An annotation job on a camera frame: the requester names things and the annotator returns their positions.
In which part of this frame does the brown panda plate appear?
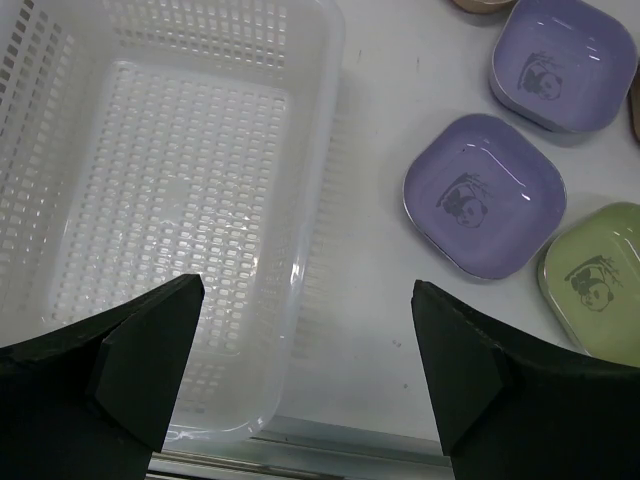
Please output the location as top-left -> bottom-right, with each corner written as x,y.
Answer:
628,69 -> 640,142
452,0 -> 516,15

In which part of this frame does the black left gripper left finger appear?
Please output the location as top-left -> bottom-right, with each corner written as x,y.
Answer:
1,274 -> 204,479

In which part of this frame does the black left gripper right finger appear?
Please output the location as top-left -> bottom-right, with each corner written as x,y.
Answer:
411,281 -> 639,479

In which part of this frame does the white perforated plastic bin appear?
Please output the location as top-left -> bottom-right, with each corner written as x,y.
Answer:
1,1 -> 345,442

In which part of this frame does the green panda plate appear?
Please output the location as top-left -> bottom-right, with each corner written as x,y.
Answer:
538,202 -> 639,367

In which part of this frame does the purple panda plate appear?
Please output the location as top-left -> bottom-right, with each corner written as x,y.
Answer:
489,1 -> 638,134
402,113 -> 567,280

